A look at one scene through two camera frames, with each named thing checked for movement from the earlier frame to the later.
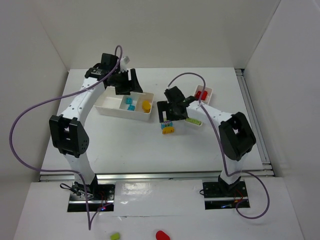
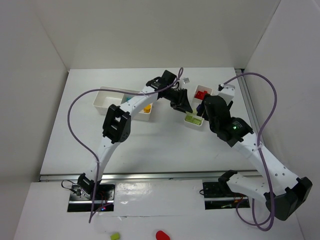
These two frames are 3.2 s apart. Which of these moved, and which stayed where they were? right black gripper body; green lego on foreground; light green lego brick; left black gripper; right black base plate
Moved: right black gripper body; left black gripper
Stayed: right black base plate; light green lego brick; green lego on foreground
